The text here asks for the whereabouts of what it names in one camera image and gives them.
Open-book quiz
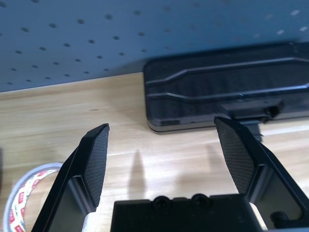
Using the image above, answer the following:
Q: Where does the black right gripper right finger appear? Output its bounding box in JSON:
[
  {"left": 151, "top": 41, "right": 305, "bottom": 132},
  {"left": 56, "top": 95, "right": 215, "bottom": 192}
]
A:
[{"left": 214, "top": 116, "right": 309, "bottom": 229}]

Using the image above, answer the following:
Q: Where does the black plastic tool case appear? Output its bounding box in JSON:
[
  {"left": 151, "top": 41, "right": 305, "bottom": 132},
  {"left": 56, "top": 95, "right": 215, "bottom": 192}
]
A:
[{"left": 142, "top": 41, "right": 309, "bottom": 142}]

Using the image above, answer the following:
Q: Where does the grey metal pegboard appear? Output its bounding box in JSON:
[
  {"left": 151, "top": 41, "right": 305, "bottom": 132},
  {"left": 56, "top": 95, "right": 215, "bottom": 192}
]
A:
[{"left": 0, "top": 0, "right": 309, "bottom": 93}]

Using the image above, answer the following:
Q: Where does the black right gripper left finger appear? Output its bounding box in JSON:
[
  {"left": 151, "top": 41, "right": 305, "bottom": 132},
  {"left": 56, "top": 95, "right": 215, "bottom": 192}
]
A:
[{"left": 31, "top": 123, "right": 110, "bottom": 232}]

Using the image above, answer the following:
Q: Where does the white tape roll red print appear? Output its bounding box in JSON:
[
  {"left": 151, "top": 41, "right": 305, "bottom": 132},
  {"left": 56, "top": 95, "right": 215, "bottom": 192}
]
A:
[{"left": 8, "top": 162, "right": 64, "bottom": 232}]

